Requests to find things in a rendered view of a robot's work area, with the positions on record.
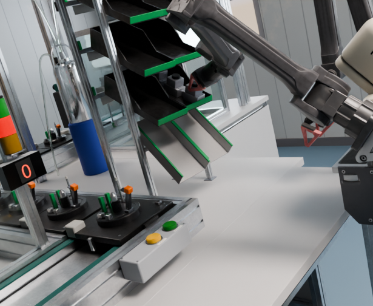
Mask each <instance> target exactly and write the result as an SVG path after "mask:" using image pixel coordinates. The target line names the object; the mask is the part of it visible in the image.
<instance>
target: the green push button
mask: <svg viewBox="0 0 373 306"><path fill-rule="evenodd" d="M176 226H177V224H176V221H173V220H171V221H168V222H166V223H164V224H163V230H165V231H168V230H172V229H174V228H176Z"/></svg>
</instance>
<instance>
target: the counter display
mask: <svg viewBox="0 0 373 306"><path fill-rule="evenodd" d="M28 157H30V161H31V163H32V166H33V169H34V171H35V174H36V177H35V178H33V179H31V180H29V181H27V182H25V183H22V182H21V179H20V177H19V174H18V171H17V168H16V166H15V163H17V162H20V161H21V160H24V159H26V158H28ZM2 170H3V172H4V175H5V177H6V180H7V183H8V185H9V188H10V190H11V191H13V190H15V189H16V188H18V187H20V186H22V185H24V184H26V183H28V182H30V181H32V180H34V179H36V178H38V177H40V176H42V175H44V174H46V173H47V171H46V169H45V166H44V163H43V160H42V157H41V154H40V152H39V151H36V152H34V153H32V154H30V155H27V156H25V157H23V158H20V159H19V160H17V161H14V162H12V163H9V164H7V165H5V166H3V167H2Z"/></svg>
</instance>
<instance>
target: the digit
mask: <svg viewBox="0 0 373 306"><path fill-rule="evenodd" d="M15 166H16V168H17V171H18V174H19V177H20V179H21V182H22V183H25V182H27V181H29V180H31V179H33V178H35V177H36V174H35V171H34V169H33V166H32V163H31V161H30V157H28V158H26V159H24V160H21V161H19V162H17V163H15Z"/></svg>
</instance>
